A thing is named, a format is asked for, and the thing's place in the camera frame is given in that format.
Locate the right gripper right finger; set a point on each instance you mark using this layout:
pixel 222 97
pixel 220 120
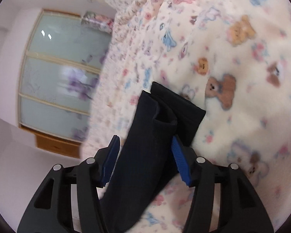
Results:
pixel 241 209

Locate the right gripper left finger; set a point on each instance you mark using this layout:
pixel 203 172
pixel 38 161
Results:
pixel 50 209

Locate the black pants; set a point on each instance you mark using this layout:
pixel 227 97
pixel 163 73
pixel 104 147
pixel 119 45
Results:
pixel 146 163

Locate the brown wooden door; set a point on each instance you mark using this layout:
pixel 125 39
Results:
pixel 58 146

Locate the glass sliding door wardrobe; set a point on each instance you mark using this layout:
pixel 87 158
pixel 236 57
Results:
pixel 60 71

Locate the fleece teddy bear blanket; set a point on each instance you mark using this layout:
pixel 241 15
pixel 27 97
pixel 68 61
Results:
pixel 231 58

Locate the wrapped plush toy package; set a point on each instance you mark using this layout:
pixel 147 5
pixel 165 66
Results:
pixel 98 22

